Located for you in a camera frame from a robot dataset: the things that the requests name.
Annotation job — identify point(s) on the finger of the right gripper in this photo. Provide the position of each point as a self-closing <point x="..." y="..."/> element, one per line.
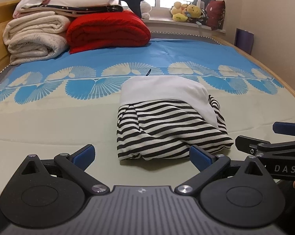
<point x="252" y="145"/>
<point x="284" y="128"/>

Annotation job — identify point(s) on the striped white vest sweater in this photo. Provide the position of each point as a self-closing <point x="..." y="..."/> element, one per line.
<point x="161" y="117"/>

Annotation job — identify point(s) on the yellow plush toys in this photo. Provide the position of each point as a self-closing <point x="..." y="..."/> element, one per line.
<point x="188" y="13"/>

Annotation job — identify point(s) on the white folded bedding stack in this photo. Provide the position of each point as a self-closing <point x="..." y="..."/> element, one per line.
<point x="63" y="4"/>

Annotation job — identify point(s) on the white plush toy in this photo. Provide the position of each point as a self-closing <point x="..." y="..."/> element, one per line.
<point x="145" y="10"/>

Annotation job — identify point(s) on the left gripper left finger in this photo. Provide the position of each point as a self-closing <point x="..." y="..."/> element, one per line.
<point x="74" y="166"/>

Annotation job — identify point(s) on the cream folded blanket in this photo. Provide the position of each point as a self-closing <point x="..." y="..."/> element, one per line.
<point x="36" y="37"/>

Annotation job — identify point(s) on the blue patterned bed sheet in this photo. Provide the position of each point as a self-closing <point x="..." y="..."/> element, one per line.
<point x="60" y="105"/>

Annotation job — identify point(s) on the red folded blanket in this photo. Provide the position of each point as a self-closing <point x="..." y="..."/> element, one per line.
<point x="106" y="30"/>

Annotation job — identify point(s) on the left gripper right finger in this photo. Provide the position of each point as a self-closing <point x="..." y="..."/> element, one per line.
<point x="210" y="168"/>

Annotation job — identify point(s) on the dark red cushion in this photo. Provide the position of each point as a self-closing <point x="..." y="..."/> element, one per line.
<point x="215" y="14"/>

